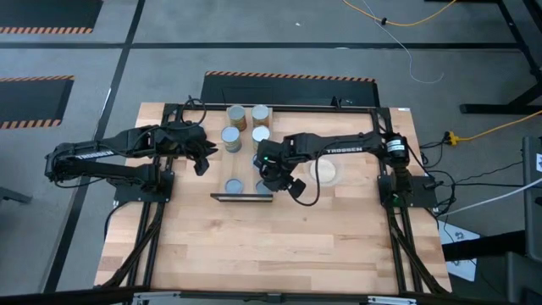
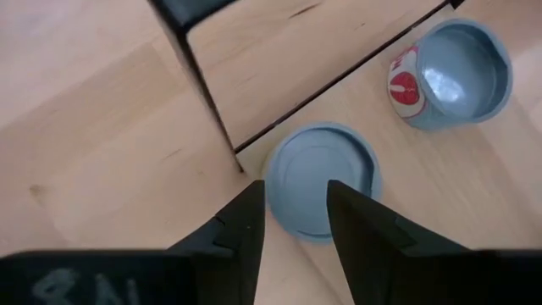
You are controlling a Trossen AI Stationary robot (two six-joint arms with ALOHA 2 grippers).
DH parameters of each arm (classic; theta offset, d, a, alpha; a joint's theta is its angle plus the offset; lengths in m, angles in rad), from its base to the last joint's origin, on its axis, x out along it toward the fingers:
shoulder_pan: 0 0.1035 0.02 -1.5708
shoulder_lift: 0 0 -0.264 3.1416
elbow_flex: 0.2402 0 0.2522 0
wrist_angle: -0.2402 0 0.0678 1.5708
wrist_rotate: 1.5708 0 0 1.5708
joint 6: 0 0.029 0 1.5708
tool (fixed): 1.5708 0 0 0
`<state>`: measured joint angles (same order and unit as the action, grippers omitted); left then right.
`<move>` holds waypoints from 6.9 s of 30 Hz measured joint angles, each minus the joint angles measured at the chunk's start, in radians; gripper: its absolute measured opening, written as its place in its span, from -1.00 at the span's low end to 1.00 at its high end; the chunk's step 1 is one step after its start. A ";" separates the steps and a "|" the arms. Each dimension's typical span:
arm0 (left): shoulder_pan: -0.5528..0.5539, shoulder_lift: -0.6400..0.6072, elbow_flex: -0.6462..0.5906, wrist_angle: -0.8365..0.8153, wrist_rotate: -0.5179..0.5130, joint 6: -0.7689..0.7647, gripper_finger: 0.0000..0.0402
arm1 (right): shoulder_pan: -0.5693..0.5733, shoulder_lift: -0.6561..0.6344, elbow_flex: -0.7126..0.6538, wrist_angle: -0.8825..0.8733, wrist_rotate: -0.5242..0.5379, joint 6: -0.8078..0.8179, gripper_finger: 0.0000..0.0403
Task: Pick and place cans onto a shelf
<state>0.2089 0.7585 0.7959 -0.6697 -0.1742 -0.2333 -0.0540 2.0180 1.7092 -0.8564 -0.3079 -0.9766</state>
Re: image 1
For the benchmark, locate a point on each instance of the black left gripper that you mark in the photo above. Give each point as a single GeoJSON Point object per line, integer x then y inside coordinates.
{"type": "Point", "coordinates": [186, 142]}

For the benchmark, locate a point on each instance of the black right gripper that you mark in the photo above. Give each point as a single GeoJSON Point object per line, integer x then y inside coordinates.
{"type": "Point", "coordinates": [275, 165]}

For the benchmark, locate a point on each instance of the short yellow mushroom can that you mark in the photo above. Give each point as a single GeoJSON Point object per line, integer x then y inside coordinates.
{"type": "Point", "coordinates": [261, 187]}

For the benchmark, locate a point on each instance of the tall peas can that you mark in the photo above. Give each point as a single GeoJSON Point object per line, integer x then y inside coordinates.
{"type": "Point", "coordinates": [231, 137]}

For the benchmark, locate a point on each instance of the tall yellow label can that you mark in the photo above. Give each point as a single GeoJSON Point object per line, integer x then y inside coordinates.
{"type": "Point", "coordinates": [260, 134]}

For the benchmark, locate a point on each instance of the short salmon can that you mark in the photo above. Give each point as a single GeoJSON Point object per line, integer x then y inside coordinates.
{"type": "Point", "coordinates": [233, 185]}

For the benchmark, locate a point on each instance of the tall green beans can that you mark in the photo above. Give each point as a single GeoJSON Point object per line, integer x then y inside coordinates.
{"type": "Point", "coordinates": [236, 116]}

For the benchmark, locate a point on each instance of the tall corn can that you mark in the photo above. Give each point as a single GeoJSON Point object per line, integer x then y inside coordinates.
{"type": "Point", "coordinates": [260, 115]}

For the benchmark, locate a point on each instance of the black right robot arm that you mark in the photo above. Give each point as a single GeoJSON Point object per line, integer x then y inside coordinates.
{"type": "Point", "coordinates": [347, 142]}

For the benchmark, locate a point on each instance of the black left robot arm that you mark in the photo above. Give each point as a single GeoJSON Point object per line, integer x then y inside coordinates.
{"type": "Point", "coordinates": [97, 154]}

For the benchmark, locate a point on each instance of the beige grains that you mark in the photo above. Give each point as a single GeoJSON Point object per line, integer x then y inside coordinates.
{"type": "Point", "coordinates": [324, 171]}

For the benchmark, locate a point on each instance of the translucent white plastic bowl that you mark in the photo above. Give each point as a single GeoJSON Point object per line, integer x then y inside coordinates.
{"type": "Point", "coordinates": [338, 171]}

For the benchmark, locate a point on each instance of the black hazard-striped floor mat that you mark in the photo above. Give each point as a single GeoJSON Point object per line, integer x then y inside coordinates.
{"type": "Point", "coordinates": [34, 101]}
{"type": "Point", "coordinates": [296, 91]}
{"type": "Point", "coordinates": [46, 14]}

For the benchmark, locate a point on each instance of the dark grey desk foot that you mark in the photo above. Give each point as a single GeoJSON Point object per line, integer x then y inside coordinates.
{"type": "Point", "coordinates": [12, 195]}

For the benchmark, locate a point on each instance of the white paper sheet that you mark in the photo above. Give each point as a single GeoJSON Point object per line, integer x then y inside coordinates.
{"type": "Point", "coordinates": [463, 271]}

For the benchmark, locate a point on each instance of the black desk foot bar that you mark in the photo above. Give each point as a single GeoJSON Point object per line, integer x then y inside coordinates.
{"type": "Point", "coordinates": [482, 245]}

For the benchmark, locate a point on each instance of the dark grey equipment cabinet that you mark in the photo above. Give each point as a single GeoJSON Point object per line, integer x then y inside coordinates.
{"type": "Point", "coordinates": [525, 279]}

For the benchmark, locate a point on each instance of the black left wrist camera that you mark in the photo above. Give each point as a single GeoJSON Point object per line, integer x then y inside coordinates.
{"type": "Point", "coordinates": [202, 166]}

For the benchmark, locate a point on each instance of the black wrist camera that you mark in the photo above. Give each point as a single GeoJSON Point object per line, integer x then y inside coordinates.
{"type": "Point", "coordinates": [202, 166]}
{"type": "Point", "coordinates": [297, 187]}

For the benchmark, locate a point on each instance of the wooden shelf with black frame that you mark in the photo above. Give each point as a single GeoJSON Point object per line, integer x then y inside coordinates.
{"type": "Point", "coordinates": [245, 169]}

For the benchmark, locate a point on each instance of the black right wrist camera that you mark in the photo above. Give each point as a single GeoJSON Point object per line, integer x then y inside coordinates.
{"type": "Point", "coordinates": [297, 187]}

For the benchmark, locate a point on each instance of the black aluminium rig frame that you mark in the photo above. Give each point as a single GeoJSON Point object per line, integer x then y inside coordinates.
{"type": "Point", "coordinates": [296, 108]}

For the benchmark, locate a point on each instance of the black desk frame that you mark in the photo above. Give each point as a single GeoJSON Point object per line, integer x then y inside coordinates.
{"type": "Point", "coordinates": [499, 109]}

